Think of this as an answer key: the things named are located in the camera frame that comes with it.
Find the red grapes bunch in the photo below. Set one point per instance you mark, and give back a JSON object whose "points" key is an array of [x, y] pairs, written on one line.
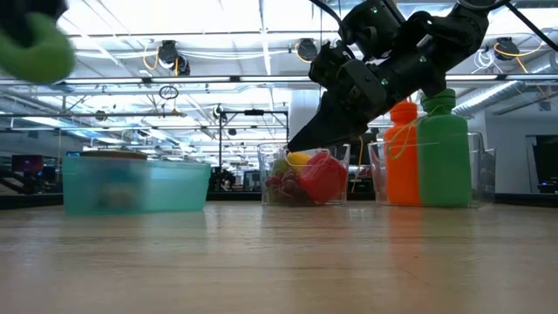
{"points": [[283, 185]]}

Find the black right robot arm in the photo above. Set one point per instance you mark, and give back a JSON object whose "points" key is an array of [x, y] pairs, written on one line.
{"points": [[457, 35]]}

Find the black monitor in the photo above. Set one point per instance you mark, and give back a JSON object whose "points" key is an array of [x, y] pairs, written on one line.
{"points": [[547, 161]]}

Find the dark green pear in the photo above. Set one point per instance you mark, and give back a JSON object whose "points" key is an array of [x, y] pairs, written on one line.
{"points": [[280, 165]]}

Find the teal cutting mat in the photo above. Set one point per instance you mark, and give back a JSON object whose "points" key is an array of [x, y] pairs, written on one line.
{"points": [[174, 187]]}

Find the green plastic bottle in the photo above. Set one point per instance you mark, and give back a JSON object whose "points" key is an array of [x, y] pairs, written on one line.
{"points": [[444, 165]]}

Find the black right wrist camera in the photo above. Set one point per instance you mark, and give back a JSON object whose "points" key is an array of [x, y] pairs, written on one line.
{"points": [[327, 65]]}

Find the bright green apple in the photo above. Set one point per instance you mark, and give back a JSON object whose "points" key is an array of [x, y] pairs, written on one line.
{"points": [[37, 52]]}

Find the orange plastic bottle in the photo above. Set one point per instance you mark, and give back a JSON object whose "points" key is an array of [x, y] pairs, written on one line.
{"points": [[402, 170]]}

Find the red bell pepper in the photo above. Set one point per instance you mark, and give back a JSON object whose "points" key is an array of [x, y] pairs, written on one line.
{"points": [[323, 178]]}

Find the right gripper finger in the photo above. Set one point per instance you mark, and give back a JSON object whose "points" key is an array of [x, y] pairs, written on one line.
{"points": [[331, 126]]}

